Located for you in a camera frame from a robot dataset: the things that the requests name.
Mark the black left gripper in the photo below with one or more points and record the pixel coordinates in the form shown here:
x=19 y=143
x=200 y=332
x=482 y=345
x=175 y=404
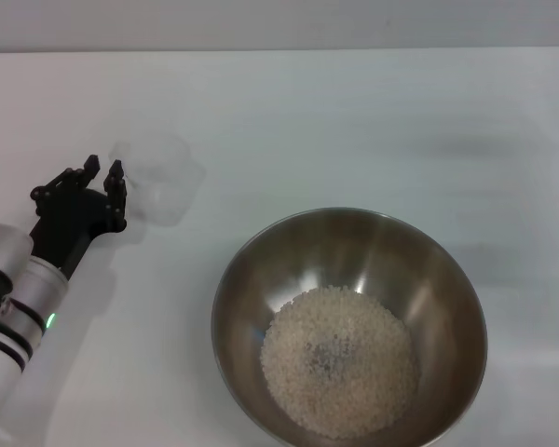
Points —
x=70 y=219

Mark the clear plastic measuring cup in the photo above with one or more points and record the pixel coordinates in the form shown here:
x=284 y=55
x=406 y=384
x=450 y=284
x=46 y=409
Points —
x=167 y=186

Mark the large stainless steel bowl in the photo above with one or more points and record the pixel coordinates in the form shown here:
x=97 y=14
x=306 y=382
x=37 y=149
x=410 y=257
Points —
x=354 y=251

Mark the white rice grains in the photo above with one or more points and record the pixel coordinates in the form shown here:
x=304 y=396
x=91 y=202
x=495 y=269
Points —
x=344 y=354

